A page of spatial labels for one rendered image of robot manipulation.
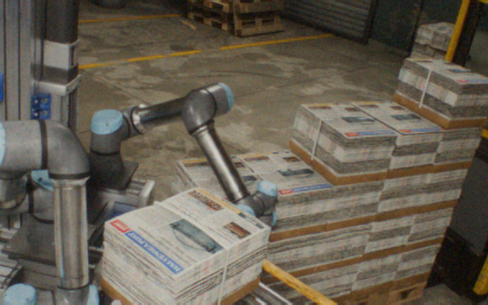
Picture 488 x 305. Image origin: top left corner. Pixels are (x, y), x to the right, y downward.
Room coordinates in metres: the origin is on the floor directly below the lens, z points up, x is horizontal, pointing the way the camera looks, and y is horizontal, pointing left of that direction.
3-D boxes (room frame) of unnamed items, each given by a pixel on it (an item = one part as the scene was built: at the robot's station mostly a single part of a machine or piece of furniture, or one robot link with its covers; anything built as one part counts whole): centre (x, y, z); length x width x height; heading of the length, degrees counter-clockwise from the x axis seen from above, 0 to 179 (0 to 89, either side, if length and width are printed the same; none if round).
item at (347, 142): (2.30, -0.42, 0.95); 0.38 x 0.29 x 0.23; 32
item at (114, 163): (1.89, 0.53, 0.87); 0.15 x 0.15 x 0.10
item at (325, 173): (2.30, -0.42, 0.86); 0.38 x 0.29 x 0.04; 32
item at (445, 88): (2.62, -0.91, 0.65); 0.39 x 0.30 x 1.29; 33
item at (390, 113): (2.45, -0.67, 1.06); 0.37 x 0.28 x 0.01; 34
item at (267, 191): (1.71, -0.09, 0.91); 0.11 x 0.08 x 0.11; 153
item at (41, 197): (1.39, 0.56, 0.98); 0.13 x 0.12 x 0.14; 119
